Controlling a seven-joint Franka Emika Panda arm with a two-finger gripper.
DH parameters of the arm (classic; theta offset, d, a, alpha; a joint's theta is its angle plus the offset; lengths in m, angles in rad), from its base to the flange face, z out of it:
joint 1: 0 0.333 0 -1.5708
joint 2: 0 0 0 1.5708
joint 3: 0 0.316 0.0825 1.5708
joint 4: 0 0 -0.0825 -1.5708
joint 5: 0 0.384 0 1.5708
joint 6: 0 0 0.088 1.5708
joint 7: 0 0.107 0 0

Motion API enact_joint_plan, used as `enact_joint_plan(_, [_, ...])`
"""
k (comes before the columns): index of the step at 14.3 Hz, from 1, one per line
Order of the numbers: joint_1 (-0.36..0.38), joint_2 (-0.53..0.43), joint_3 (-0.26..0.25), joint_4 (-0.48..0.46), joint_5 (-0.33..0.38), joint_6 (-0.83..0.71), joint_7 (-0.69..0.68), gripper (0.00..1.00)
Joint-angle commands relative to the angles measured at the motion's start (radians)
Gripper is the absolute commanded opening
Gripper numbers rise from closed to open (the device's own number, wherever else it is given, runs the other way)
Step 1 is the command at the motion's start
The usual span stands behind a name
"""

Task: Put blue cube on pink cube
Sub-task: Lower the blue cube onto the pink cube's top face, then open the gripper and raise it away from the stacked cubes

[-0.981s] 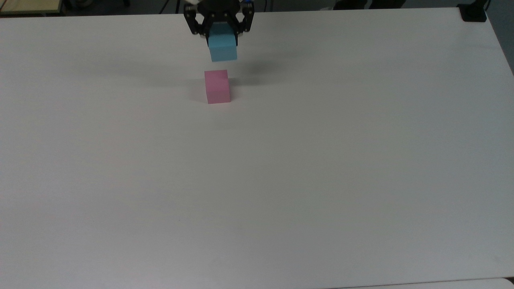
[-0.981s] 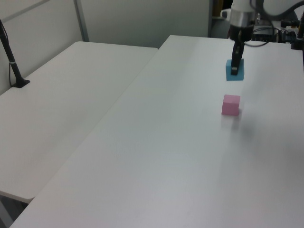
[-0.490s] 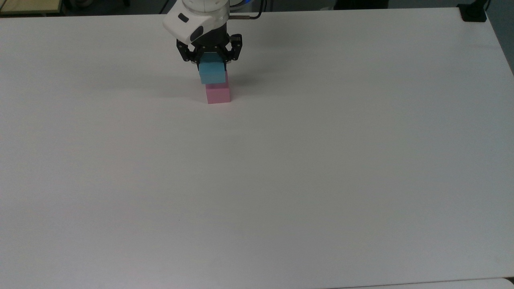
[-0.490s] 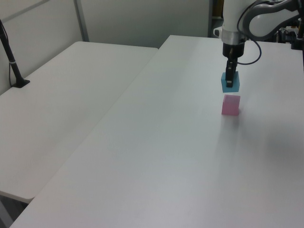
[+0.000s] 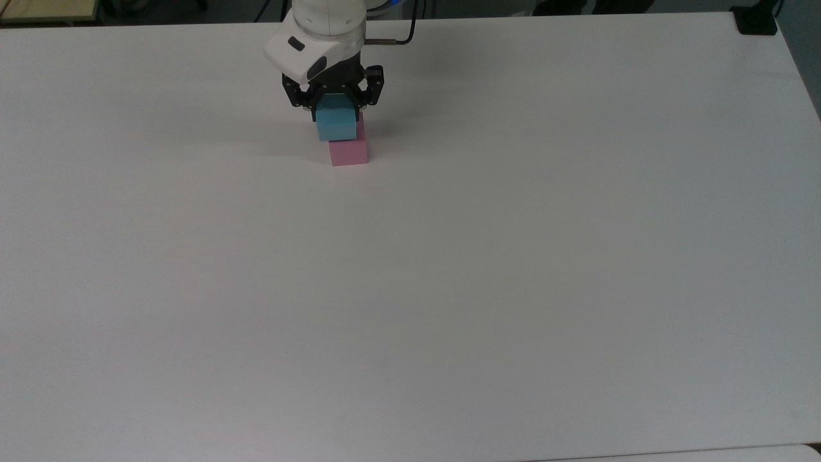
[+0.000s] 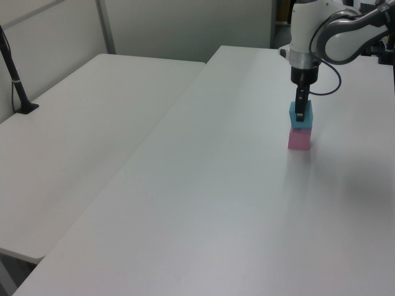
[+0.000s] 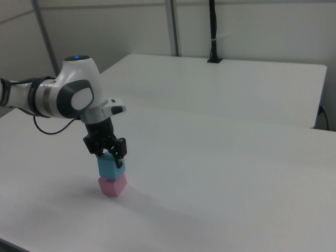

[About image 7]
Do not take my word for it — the pink cube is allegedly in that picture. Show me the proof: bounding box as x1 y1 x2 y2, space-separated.
98 173 128 198

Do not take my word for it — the grey metal frame post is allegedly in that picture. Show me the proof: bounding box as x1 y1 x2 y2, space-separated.
164 0 182 57
30 0 60 77

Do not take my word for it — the black camera stand pole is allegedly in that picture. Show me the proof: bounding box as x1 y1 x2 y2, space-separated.
207 0 224 64

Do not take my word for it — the blue cube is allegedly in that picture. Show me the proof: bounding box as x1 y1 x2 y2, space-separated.
97 151 127 180

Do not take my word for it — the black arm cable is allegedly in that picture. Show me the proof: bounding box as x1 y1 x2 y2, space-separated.
33 114 82 136

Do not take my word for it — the white side table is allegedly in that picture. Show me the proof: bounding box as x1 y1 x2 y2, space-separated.
99 54 328 129

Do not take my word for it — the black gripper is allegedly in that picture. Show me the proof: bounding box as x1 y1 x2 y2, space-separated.
82 118 129 169

